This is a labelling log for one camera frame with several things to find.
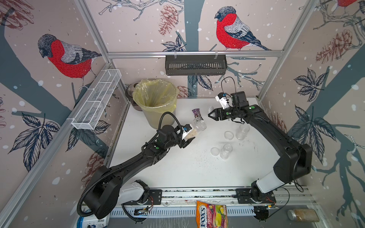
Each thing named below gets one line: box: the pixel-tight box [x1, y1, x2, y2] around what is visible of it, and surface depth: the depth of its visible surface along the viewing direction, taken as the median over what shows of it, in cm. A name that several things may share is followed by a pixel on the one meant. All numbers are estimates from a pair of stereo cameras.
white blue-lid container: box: [76, 212, 111, 228], surface depth 63 cm
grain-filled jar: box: [287, 209, 320, 222], surface depth 66 cm
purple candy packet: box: [192, 108, 204, 121], surface depth 112 cm
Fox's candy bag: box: [195, 200, 229, 228], surface depth 67 cm
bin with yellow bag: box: [132, 78, 180, 130], surface depth 94 cm
